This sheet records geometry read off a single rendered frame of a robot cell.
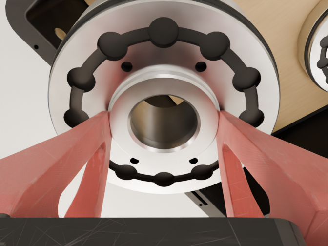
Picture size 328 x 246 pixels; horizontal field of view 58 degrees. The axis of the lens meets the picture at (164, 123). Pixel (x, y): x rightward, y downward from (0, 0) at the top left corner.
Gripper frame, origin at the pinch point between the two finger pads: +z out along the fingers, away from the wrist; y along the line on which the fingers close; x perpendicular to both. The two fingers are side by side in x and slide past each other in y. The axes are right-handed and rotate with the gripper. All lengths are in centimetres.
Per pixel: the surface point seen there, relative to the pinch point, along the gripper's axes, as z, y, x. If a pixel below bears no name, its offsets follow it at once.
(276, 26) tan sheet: 19.2, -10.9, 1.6
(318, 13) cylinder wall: 17.3, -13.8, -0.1
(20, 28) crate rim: 10.9, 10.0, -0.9
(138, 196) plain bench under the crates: 32, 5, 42
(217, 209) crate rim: 9.1, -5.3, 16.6
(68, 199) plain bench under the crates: 33, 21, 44
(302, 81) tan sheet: 18.7, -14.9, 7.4
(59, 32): 12.7, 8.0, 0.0
